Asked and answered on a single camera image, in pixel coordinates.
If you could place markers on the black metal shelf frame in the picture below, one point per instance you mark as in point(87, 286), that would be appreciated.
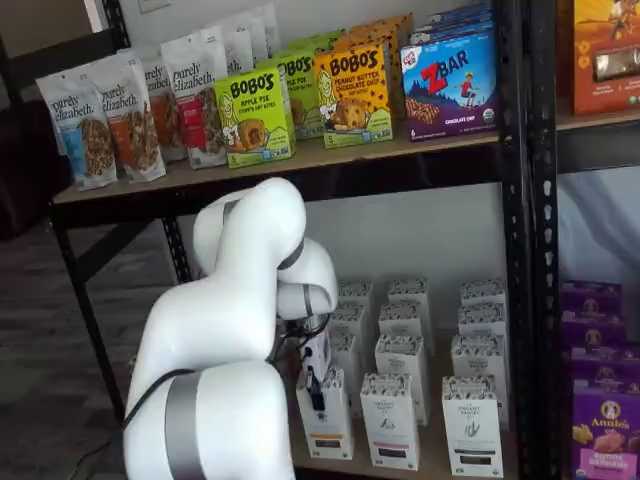
point(515, 250)
point(545, 300)

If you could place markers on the white box pink strip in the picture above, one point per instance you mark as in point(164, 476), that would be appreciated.
point(400, 355)
point(390, 425)
point(402, 320)
point(407, 292)

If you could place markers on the purple Annie's box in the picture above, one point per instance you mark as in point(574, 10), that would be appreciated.
point(590, 297)
point(605, 362)
point(607, 435)
point(595, 330)

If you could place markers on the orange purely elizabeth granola bag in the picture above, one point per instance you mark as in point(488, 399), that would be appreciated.
point(135, 140)
point(160, 115)

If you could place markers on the red purely elizabeth granola bag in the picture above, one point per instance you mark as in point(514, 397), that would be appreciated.
point(200, 115)

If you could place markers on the orange Bobo's peanut butter box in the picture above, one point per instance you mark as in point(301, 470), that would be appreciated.
point(350, 100)
point(370, 37)
point(385, 22)

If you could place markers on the white teal plastic sheet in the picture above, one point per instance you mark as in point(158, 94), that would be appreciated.
point(595, 225)

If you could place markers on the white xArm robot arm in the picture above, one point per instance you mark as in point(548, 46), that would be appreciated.
point(225, 300)

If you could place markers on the orange snack box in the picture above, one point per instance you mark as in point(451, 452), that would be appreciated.
point(605, 60)

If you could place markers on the green Bobo's apple pie box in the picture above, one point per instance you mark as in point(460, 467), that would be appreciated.
point(300, 95)
point(315, 42)
point(255, 120)

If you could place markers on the white box dark strip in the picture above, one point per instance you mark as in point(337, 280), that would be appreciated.
point(470, 430)
point(480, 355)
point(482, 292)
point(482, 320)

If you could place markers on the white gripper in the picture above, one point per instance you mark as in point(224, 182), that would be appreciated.
point(320, 355)

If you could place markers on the blue purely elizabeth granola bag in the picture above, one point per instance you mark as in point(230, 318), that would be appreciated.
point(80, 145)

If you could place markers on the blue Zbar box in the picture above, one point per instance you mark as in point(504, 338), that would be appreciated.
point(450, 90)
point(460, 15)
point(450, 35)

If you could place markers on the white box yellow strip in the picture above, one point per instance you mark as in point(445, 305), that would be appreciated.
point(350, 320)
point(357, 295)
point(330, 430)

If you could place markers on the white granola bag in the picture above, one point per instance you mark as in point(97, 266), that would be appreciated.
point(237, 45)
point(265, 30)

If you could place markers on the dark brown furniture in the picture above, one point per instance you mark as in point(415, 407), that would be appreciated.
point(25, 175)

